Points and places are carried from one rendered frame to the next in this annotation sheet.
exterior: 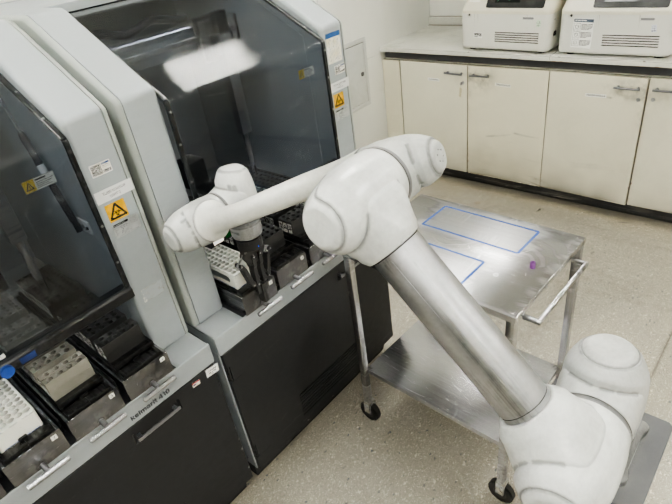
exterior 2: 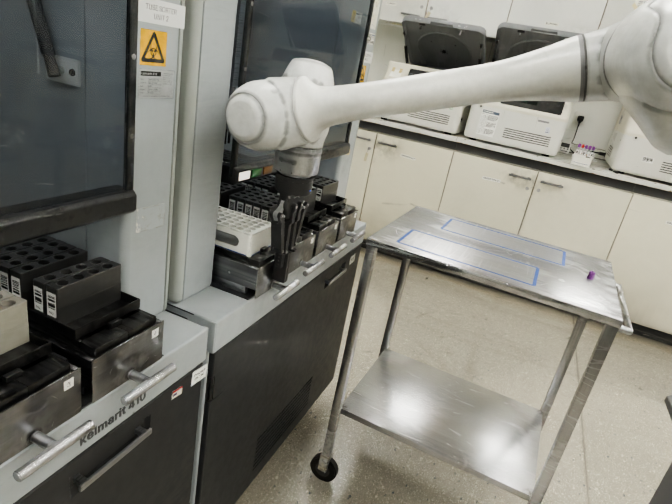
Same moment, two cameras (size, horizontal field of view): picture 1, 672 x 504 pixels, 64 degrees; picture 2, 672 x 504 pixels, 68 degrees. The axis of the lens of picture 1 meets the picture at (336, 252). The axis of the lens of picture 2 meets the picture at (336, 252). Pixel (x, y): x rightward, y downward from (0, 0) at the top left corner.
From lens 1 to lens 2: 0.87 m
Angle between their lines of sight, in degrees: 26
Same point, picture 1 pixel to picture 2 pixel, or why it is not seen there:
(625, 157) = not seen: hidden behind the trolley
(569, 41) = (475, 128)
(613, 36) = (513, 130)
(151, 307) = (140, 246)
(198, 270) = (206, 213)
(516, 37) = (428, 116)
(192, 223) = (289, 98)
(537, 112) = (436, 187)
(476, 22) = not seen: hidden behind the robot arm
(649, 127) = (532, 214)
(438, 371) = (425, 412)
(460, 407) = (467, 454)
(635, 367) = not seen: outside the picture
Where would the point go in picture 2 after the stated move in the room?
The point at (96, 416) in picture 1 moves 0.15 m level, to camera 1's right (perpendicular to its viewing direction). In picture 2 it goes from (30, 424) to (164, 409)
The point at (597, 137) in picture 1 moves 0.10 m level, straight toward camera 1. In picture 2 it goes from (486, 217) to (489, 221)
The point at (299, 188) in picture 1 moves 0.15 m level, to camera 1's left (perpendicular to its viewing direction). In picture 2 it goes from (469, 80) to (386, 64)
